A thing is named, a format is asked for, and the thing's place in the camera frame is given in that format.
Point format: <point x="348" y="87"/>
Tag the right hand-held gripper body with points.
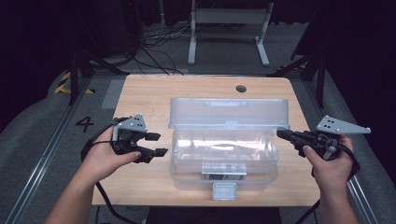
<point x="336" y="126"/>

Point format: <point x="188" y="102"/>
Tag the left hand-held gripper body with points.
<point x="132" y="124"/>

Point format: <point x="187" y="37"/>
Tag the clear plastic storage box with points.
<point x="224" y="113"/>

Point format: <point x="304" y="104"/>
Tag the white medicine box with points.
<point x="222" y="169"/>

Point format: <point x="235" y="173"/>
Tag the person's right hand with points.
<point x="330" y="172"/>

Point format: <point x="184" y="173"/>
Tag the person's left hand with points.
<point x="102" y="161"/>

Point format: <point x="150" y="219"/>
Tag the black tripod stand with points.
<point x="320" y="84"/>
<point x="73" y="81"/>

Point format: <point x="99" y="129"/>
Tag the dark round table grommet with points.
<point x="241" y="89"/>

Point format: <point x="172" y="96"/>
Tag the yellow black floor tape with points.
<point x="60" y="90"/>

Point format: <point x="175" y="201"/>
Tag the white metal stand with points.
<point x="192" y="46"/>

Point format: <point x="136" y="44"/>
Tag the aluminium floor rail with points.
<point x="358" y="193"/>
<point x="46" y="155"/>

